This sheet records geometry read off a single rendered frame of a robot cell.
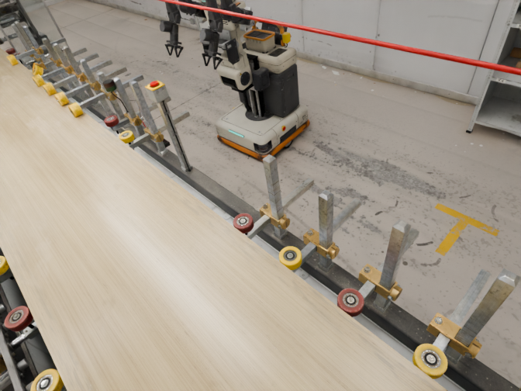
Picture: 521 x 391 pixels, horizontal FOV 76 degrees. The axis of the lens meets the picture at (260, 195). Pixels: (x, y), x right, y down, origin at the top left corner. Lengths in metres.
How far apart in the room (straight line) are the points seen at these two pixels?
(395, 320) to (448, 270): 1.08
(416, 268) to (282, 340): 1.40
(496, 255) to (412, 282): 0.56
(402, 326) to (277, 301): 0.46
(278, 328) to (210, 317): 0.22
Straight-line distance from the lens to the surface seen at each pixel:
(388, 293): 1.19
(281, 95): 2.84
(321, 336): 1.06
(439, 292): 2.25
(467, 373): 1.32
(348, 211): 1.39
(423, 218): 2.56
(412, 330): 1.32
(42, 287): 1.49
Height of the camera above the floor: 1.88
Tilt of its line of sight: 45 degrees down
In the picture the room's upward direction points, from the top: 11 degrees counter-clockwise
